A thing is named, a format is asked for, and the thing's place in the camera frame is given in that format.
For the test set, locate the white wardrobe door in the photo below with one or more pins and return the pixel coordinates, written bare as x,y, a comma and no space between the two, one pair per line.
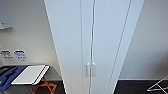
71,40
106,40

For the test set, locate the white wardrobe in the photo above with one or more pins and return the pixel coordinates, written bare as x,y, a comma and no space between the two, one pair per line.
49,10

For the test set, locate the orange folding stand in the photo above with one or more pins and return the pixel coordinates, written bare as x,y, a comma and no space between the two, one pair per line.
43,87

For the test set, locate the white flat board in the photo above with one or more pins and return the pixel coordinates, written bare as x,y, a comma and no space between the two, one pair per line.
30,74

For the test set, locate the grey whiteboard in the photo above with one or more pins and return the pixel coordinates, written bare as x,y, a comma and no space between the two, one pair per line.
3,16

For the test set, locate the wall socket with blue label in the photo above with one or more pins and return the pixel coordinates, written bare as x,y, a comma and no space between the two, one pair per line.
20,55

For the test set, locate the white wall socket plate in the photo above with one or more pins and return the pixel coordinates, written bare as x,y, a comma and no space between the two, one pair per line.
6,55

